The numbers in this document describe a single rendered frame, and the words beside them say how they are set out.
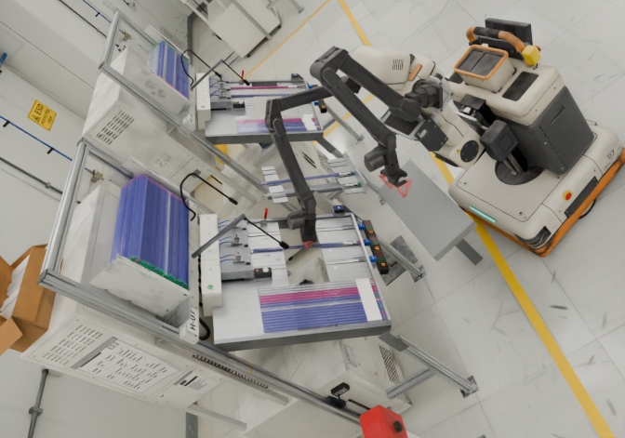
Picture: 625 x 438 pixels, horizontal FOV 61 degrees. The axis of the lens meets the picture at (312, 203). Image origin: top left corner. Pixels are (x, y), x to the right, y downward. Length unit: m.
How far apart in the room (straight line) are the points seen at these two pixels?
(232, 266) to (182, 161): 1.15
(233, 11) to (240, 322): 4.94
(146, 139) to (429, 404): 2.11
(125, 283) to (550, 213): 1.89
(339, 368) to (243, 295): 0.55
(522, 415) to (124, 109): 2.51
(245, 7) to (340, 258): 4.63
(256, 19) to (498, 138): 4.70
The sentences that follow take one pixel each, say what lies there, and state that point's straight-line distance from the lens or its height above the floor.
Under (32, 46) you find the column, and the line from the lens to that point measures 5.19.
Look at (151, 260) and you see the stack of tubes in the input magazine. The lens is 2.04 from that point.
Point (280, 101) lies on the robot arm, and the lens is 2.22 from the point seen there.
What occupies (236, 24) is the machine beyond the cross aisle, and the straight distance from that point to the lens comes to 6.70.
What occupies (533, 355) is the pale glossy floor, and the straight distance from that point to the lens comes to 2.73.
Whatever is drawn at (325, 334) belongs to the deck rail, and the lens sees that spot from 2.17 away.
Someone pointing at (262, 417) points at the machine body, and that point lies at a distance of 2.68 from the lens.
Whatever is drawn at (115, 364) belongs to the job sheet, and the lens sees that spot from 2.19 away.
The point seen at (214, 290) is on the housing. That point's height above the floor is 1.26.
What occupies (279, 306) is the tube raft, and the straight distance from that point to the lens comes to 2.22.
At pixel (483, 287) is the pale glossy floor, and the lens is 2.96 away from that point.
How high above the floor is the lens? 2.42
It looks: 36 degrees down
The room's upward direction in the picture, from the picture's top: 52 degrees counter-clockwise
